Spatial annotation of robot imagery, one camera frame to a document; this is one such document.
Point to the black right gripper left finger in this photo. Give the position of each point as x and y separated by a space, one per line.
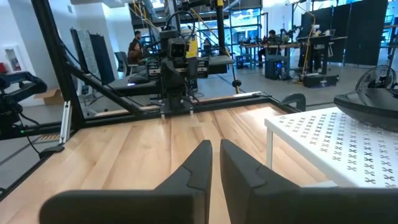
140 205

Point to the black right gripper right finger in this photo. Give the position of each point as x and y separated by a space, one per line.
295 205

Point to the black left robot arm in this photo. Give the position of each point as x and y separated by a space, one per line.
175 99

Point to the yellow tag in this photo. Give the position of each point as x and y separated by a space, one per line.
192 49

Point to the black computer mouse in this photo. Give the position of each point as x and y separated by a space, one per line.
140 79

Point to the person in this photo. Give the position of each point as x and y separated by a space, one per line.
272 39
134 54
138 35

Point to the black desk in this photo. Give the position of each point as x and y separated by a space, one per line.
220 62
124 88

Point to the black office chair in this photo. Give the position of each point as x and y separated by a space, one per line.
121 60

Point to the black pole yellow top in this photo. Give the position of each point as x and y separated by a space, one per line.
220 28

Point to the black leaning board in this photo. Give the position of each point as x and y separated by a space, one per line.
102 59

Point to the white perforated shelf riser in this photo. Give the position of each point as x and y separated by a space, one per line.
326 140

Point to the black computer tower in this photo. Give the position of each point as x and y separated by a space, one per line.
276 67

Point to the cardboard box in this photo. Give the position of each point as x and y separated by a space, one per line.
51 97

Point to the black equipment case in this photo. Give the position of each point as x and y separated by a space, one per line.
320 81

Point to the black partition panel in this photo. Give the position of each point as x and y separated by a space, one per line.
367 34
323 21

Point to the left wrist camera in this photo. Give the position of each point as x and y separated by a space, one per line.
178 48

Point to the black clamp bracket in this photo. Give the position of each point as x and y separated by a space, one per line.
293 98

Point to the black aluminium rig frame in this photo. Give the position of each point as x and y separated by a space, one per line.
57 62

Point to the white wall cabinet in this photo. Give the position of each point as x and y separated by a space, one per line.
12 59

